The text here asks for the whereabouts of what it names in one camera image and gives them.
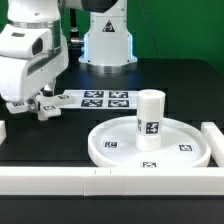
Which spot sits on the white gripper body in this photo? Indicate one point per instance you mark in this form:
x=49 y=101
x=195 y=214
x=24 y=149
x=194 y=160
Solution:
x=21 y=79

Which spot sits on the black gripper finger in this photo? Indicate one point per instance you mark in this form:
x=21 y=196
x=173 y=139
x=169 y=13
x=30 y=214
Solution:
x=33 y=105
x=49 y=89

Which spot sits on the white cross-shaped table base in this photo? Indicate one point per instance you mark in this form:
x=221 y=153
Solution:
x=49 y=106

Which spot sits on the white round table top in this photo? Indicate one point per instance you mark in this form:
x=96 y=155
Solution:
x=112 y=144

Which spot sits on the white marker sheet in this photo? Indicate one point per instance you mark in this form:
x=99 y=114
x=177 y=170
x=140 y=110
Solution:
x=100 y=99

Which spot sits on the white left fence rail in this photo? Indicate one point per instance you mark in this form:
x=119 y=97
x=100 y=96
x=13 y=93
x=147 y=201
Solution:
x=2 y=131

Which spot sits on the white fence rail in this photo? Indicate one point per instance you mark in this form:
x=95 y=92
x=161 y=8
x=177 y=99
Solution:
x=110 y=181
x=2 y=131
x=216 y=140

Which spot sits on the white front fence rail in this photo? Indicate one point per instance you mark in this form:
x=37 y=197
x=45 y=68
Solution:
x=110 y=181

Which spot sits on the white right fence rail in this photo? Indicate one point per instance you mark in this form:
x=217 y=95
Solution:
x=216 y=140

